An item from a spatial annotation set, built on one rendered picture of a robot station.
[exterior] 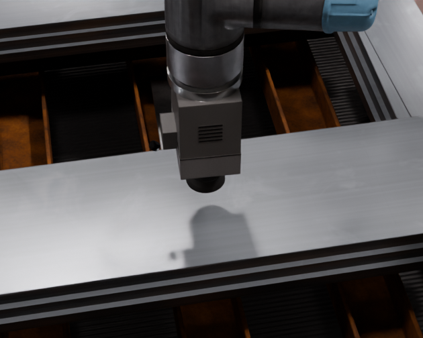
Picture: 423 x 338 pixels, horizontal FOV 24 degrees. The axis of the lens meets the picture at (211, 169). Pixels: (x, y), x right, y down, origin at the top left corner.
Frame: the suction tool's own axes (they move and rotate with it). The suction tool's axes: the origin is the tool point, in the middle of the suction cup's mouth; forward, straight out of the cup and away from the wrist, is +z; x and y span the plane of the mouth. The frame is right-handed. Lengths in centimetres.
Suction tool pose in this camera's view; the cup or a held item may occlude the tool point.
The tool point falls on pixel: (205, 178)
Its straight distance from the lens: 108.1
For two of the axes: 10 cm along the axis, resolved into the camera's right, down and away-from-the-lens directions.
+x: 9.9, -1.0, 0.9
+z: 0.0, 6.9, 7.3
